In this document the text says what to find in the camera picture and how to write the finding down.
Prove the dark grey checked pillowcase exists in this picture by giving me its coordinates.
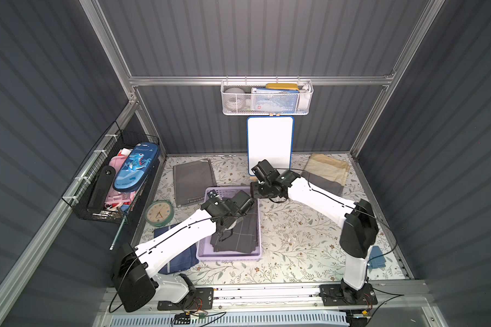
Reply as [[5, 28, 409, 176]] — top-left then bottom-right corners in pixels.
[[210, 210, 259, 254]]

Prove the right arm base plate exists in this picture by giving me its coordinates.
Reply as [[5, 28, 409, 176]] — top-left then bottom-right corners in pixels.
[[319, 283, 378, 308]]

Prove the purple plastic basket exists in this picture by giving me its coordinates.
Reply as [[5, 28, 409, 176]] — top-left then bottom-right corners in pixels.
[[196, 200, 262, 262]]

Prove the plain grey pillowcase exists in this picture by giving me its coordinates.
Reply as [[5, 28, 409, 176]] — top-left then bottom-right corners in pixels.
[[173, 159, 217, 207]]

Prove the white tape roll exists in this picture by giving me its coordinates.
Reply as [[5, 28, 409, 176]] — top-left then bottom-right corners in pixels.
[[222, 87, 246, 112]]

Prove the blue shark pencil case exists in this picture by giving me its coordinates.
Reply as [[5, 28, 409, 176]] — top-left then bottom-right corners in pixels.
[[122, 143, 160, 192]]

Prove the blue white booklet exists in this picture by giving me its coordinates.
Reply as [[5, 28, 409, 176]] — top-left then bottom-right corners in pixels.
[[251, 88, 300, 114]]

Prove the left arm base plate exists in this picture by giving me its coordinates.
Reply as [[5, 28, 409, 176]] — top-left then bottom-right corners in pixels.
[[157, 287, 215, 311]]

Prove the black remote control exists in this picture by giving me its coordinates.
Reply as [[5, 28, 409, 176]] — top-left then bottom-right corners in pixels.
[[87, 166, 116, 214]]

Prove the white mesh wall basket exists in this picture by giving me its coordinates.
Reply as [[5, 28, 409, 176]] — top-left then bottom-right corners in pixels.
[[220, 79, 315, 116]]

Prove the metal rod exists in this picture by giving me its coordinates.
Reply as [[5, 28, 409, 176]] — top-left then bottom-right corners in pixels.
[[109, 213, 128, 251]]

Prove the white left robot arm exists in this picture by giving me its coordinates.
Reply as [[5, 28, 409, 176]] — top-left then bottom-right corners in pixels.
[[111, 191, 255, 313]]

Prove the blue framed whiteboard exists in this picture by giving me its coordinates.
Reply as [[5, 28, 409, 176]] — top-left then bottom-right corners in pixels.
[[247, 116, 294, 177]]

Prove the small blue wallet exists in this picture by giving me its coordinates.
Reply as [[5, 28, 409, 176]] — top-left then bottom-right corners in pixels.
[[368, 246, 386, 270]]

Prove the navy striped folded pillowcase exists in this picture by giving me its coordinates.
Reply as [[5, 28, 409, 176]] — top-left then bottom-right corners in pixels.
[[153, 226, 199, 275]]

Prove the yellow case in basket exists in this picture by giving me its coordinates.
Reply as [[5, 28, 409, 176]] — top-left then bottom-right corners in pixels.
[[265, 83, 300, 92]]

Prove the pink pouch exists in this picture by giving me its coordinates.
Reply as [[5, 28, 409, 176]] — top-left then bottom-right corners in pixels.
[[103, 148, 136, 211]]

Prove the green round clock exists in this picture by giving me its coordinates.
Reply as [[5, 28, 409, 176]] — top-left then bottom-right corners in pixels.
[[144, 200, 175, 228]]

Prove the black wire wall basket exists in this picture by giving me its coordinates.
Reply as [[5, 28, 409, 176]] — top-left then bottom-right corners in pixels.
[[63, 124, 162, 224]]

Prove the beige and grey pillowcase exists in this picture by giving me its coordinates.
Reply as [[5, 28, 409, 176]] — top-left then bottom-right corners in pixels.
[[301, 153, 350, 196]]

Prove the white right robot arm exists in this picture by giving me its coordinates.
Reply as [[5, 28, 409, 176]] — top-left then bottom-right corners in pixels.
[[251, 159, 379, 293]]

